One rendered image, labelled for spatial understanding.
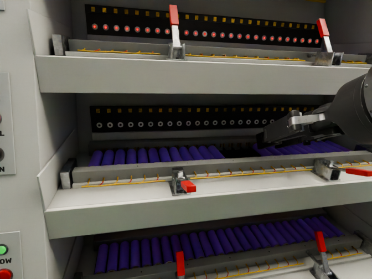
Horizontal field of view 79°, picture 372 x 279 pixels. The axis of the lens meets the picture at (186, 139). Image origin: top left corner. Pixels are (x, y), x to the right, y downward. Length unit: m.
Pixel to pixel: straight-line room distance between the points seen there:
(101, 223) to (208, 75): 0.26
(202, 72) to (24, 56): 0.22
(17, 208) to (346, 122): 0.39
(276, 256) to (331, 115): 0.32
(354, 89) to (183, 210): 0.25
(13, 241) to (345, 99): 0.42
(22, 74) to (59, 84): 0.04
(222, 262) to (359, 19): 0.59
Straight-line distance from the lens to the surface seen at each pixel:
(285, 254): 0.54
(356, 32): 0.68
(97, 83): 0.33
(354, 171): 0.43
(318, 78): 0.44
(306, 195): 0.44
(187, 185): 0.28
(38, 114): 0.34
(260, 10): 0.66
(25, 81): 0.34
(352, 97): 0.29
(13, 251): 0.38
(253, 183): 0.40
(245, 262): 0.50
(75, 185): 0.38
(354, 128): 0.29
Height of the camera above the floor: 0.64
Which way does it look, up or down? 3 degrees down
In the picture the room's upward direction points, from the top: 1 degrees counter-clockwise
